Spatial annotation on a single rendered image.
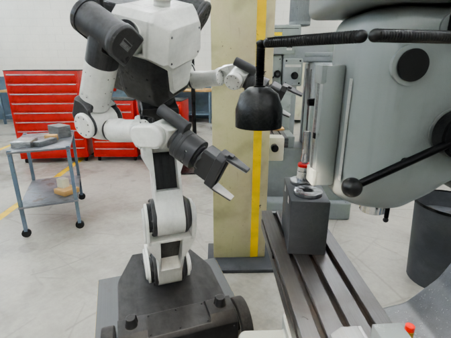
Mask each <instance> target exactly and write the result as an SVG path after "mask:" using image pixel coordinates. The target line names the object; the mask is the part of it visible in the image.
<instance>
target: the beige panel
mask: <svg viewBox="0 0 451 338"><path fill-rule="evenodd" d="M210 1H211V70H215V69H216V68H219V67H222V66H223V65H226V64H233V63H234V60H235V59H236V57H238V58H241V59H243V60H245V61H247V62H249V63H251V64H252V65H254V66H256V52H257V51H256V47H257V46H256V42H257V41H258V40H264V39H265V38H270V37H274V23H275V7H276V0H210ZM265 49H266V50H265V62H264V64H265V65H264V67H265V69H264V76H265V77H266V78H268V79H270V80H269V84H272V68H273V52H274V48H265ZM243 91H244V88H240V89H237V90H231V89H229V88H227V87H226V84H223V85H221V86H216V87H211V102H212V145H213V146H215V147H216V148H218V149H219V150H221V151H223V150H224V149H226V150H227V151H229V152H230V153H232V154H234V155H235V157H237V158H238V159H239V160H241V161H242V162H243V163H245V165H247V166H248V167H249V168H250V170H249V171H248V172H247V173H246V174H245V173H244V172H242V171H241V170H239V169H237V168H236V167H234V166H232V165H231V164H228V166H227V167H226V169H225V171H224V173H223V175H222V177H221V179H220V180H219V182H218V183H220V184H221V185H222V186H223V187H224V188H225V189H226V190H228V191H229V192H230V193H231V194H233V195H234V197H233V199H232V200H231V201H229V200H227V199H225V198H223V197H222V196H221V195H219V194H217V193H216V192H214V191H213V243H208V259H210V258H215V259H216V261H217V263H218V264H219V266H220V268H221V270H222V272H223V274H229V273H265V272H273V269H272V264H271V262H270V258H269V254H268V250H267V247H266V243H265V240H264V236H263V233H262V229H261V219H262V211H266V205H267V189H268V159H269V143H270V131H249V130H244V129H238V128H237V127H235V119H236V105H237V102H238V99H239V96H240V93H242V92H243Z"/></svg>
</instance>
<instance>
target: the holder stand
mask: <svg viewBox="0 0 451 338"><path fill-rule="evenodd" d="M330 205H331V202H330V200H329V198H328V197H327V195H326V193H325V192H324V190H323V188H322V187H321V185H316V186H312V185H311V184H310V183H309V182H301V181H298V180H297V176H293V177H291V178H289V177H285V180H284V191H283V213H282V225H283V232H284V236H285V243H286V247H287V253H288V254H310V255H325V247H326V240H327V234H328V222H329V215H330Z"/></svg>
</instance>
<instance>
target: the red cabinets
mask: <svg viewBox="0 0 451 338"><path fill-rule="evenodd" d="M2 71H3V75H4V79H5V84H6V88H7V94H8V98H9V104H10V107H11V114H12V117H13V123H14V127H15V133H16V136H17V138H19V137H21V136H22V135H23V133H26V134H30V133H49V132H48V125H52V124H57V123H62V124H66V125H70V130H73V131H74V139H75V144H76V149H77V157H78V158H82V157H85V161H88V157H89V156H90V155H95V157H98V160H101V157H134V160H137V157H138V156H139V155H140V154H141V152H140V149H138V148H137V147H136V146H135V145H134V143H133V142H111V141H109V140H101V139H95V138H93V137H90V138H85V137H83V136H82V135H80V134H79V133H78V131H77V129H76V127H75V125H74V118H73V116H72V110H73V105H74V98H75V97H76V96H77V95H79V91H80V86H81V78H82V73H83V70H2ZM112 99H113V100H114V102H115V103H116V105H117V107H118V108H119V110H120V111H121V114H122V117H123V119H134V117H135V116H137V115H140V114H139V112H138V104H137V100H136V99H133V98H130V97H112ZM175 101H176V102H177V105H178V107H179V114H180V115H181V116H182V117H183V118H185V119H186V120H187V121H189V98H188V97H175ZM30 154H31V157H32V159H40V158H67V153H66V150H53V151H45V152H30Z"/></svg>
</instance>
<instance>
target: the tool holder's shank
mask: <svg viewBox="0 0 451 338"><path fill-rule="evenodd" d="M310 139H311V131H303V148H302V155H301V159H300V161H301V163H302V164H308V162H309V148H310Z"/></svg>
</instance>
